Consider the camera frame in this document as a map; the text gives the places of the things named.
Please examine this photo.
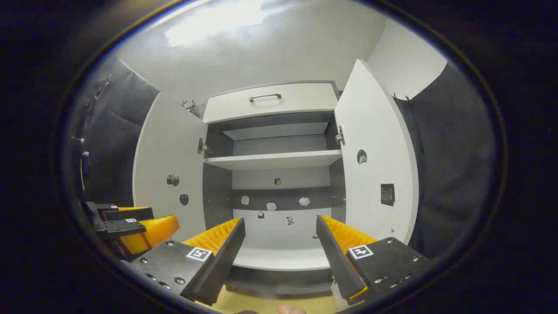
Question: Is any white cabinet drawer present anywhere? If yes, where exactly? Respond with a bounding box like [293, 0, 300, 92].
[203, 82, 340, 124]

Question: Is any black backdrop cloth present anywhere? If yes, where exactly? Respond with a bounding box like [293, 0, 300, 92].
[81, 57, 162, 210]
[392, 61, 497, 260]

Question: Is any white cabinet shelf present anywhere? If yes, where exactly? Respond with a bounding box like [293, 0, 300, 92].
[205, 150, 343, 171]

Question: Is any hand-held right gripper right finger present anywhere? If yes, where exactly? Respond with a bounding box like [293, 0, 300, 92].
[316, 215, 436, 306]

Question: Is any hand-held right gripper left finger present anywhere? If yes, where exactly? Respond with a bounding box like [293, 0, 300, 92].
[120, 217, 246, 307]

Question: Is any white shoe cabinet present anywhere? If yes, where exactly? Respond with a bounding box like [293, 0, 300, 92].
[201, 81, 347, 301]

